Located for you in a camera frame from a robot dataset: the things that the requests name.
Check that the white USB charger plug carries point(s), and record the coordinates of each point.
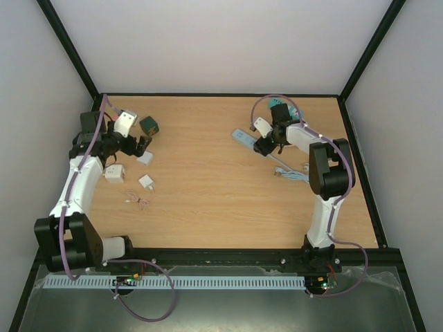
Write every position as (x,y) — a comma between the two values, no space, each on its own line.
(146,183)

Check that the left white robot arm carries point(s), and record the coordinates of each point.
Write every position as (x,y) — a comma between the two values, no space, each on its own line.
(67,239)

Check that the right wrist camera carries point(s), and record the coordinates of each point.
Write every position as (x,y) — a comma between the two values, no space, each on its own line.
(262,126)

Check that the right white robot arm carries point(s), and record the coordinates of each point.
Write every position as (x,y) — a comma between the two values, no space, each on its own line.
(331,176)

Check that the slotted cable duct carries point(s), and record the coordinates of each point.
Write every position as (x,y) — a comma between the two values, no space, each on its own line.
(179,283)

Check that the grey white adapter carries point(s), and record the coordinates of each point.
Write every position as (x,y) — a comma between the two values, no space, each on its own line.
(146,158)

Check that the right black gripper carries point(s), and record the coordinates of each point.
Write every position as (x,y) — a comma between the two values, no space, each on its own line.
(265,144)

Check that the black aluminium frame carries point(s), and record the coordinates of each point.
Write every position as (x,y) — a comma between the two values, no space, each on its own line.
(383,255)

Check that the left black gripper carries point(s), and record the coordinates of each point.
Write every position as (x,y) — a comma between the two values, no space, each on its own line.
(142,144)

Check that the white cube socket adapter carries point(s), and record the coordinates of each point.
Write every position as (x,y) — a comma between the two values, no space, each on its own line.
(114,174)

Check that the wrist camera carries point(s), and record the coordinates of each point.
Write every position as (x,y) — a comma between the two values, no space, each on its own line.
(125,121)
(262,126)

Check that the dark green cube socket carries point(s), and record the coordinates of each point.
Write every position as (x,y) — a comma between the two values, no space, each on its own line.
(149,126)

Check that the light blue power strip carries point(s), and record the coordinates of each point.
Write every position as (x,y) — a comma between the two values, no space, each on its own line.
(247,140)

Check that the teal power strip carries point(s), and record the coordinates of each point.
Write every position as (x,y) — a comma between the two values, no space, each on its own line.
(291,109)

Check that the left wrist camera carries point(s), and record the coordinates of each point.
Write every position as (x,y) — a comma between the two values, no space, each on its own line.
(125,121)

